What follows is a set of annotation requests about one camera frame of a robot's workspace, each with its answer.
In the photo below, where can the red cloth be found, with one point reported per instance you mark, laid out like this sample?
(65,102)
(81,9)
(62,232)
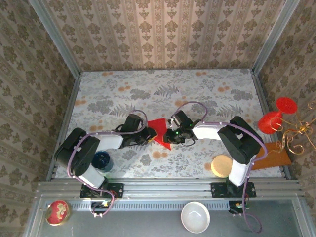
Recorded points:
(159,124)

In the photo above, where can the white bowl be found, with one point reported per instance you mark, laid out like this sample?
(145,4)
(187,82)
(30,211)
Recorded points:
(195,217)

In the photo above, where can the small black controller board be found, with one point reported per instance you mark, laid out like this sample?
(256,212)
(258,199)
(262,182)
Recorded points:
(238,206)
(100,206)

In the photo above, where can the orange-brown wooden board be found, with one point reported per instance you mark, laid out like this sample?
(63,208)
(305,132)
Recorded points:
(274,159)

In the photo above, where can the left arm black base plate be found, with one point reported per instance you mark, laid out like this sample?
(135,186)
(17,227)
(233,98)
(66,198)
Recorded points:
(116,190)

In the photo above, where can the aluminium side rail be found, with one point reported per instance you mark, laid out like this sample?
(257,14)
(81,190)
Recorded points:
(262,98)
(70,103)

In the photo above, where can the dark blue cup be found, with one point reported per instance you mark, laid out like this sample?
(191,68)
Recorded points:
(102,160)

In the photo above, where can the aluminium frame post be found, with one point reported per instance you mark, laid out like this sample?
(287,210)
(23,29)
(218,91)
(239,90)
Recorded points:
(273,37)
(60,42)

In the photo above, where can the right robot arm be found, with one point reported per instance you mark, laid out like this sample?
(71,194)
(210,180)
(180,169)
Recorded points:
(207,130)

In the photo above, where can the red goblet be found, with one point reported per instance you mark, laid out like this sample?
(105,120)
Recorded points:
(267,123)

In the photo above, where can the round red floral tin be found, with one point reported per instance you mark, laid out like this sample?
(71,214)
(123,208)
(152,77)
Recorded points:
(58,213)

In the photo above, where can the floral patterned table cover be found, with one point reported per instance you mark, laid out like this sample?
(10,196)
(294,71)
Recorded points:
(148,81)

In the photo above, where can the aluminium front rail beam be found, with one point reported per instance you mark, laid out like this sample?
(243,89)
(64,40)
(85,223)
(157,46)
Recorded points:
(168,187)

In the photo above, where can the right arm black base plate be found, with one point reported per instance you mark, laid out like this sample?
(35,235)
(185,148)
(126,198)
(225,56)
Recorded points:
(218,190)

